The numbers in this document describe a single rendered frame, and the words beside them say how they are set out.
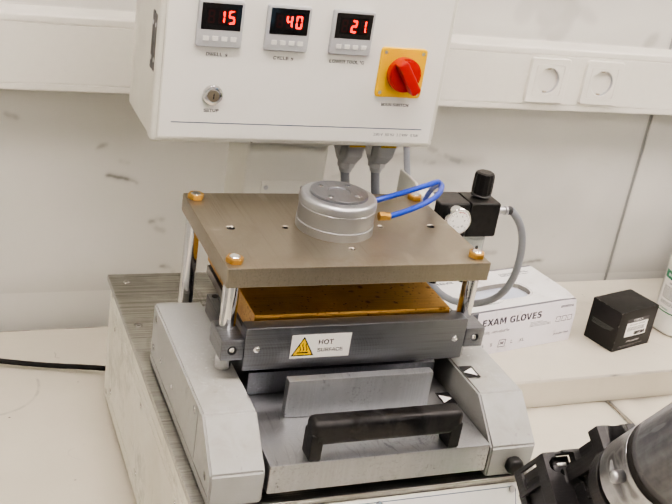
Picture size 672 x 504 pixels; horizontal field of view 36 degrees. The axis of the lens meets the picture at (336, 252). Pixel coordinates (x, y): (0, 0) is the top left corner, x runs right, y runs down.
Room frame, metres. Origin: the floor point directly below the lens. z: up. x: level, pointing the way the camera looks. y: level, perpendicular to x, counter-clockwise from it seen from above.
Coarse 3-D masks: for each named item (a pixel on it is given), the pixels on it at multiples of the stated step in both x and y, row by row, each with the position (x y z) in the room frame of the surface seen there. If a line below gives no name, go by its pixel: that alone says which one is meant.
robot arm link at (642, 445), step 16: (656, 416) 0.64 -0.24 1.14; (640, 432) 0.64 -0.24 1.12; (656, 432) 0.62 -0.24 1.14; (640, 448) 0.63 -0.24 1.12; (656, 448) 0.61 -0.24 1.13; (640, 464) 0.62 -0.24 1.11; (656, 464) 0.61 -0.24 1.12; (640, 480) 0.62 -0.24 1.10; (656, 480) 0.61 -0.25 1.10; (656, 496) 0.61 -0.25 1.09
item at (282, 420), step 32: (288, 384) 0.82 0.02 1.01; (320, 384) 0.83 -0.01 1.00; (352, 384) 0.84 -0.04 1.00; (384, 384) 0.86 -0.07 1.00; (416, 384) 0.87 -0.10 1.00; (288, 416) 0.82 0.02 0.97; (288, 448) 0.77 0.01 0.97; (352, 448) 0.78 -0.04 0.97; (384, 448) 0.79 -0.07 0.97; (416, 448) 0.80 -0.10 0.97; (448, 448) 0.81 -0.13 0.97; (480, 448) 0.82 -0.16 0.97; (288, 480) 0.74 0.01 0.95; (320, 480) 0.76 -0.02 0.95; (352, 480) 0.77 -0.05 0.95; (384, 480) 0.78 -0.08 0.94
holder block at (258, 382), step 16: (208, 304) 0.98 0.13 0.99; (288, 368) 0.86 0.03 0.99; (304, 368) 0.87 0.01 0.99; (320, 368) 0.87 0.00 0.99; (336, 368) 0.88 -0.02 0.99; (352, 368) 0.89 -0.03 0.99; (368, 368) 0.90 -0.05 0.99; (384, 368) 0.90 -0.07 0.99; (400, 368) 0.91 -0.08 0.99; (432, 368) 0.93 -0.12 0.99; (256, 384) 0.85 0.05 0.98; (272, 384) 0.85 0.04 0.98
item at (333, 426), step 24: (384, 408) 0.80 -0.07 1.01; (408, 408) 0.80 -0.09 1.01; (432, 408) 0.81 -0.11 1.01; (456, 408) 0.82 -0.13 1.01; (312, 432) 0.75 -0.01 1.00; (336, 432) 0.76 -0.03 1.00; (360, 432) 0.77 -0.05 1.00; (384, 432) 0.78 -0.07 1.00; (408, 432) 0.79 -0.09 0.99; (432, 432) 0.80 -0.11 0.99; (456, 432) 0.81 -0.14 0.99; (312, 456) 0.75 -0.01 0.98
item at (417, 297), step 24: (216, 288) 0.96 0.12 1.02; (240, 288) 0.89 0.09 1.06; (264, 288) 0.90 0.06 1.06; (288, 288) 0.91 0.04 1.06; (312, 288) 0.92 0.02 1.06; (336, 288) 0.93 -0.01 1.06; (360, 288) 0.93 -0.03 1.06; (384, 288) 0.94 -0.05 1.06; (408, 288) 0.95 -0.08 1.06; (240, 312) 0.88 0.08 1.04; (264, 312) 0.85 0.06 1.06; (288, 312) 0.86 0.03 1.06; (312, 312) 0.86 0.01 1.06; (336, 312) 0.87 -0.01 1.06; (360, 312) 0.88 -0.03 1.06; (384, 312) 0.89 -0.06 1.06; (408, 312) 0.91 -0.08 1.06; (432, 312) 0.92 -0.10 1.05
